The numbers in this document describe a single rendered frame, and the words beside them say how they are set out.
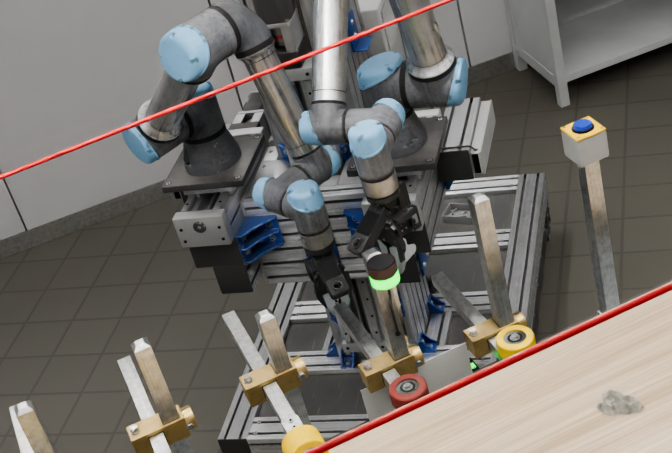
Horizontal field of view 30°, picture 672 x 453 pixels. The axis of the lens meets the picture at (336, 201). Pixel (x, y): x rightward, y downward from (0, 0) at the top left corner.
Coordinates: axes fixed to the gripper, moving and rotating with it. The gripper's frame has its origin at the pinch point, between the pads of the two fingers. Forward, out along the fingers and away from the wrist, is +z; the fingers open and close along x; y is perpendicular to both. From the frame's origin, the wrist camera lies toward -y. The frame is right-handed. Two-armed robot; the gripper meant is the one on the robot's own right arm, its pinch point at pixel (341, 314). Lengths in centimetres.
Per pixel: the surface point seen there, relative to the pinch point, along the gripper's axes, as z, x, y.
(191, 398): 84, 35, 98
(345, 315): -3.7, 0.4, -5.6
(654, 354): -8, -45, -63
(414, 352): -4.5, -7.0, -28.2
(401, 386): -8.4, 1.0, -40.5
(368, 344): -3.8, 0.1, -18.6
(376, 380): -2.8, 3.1, -29.4
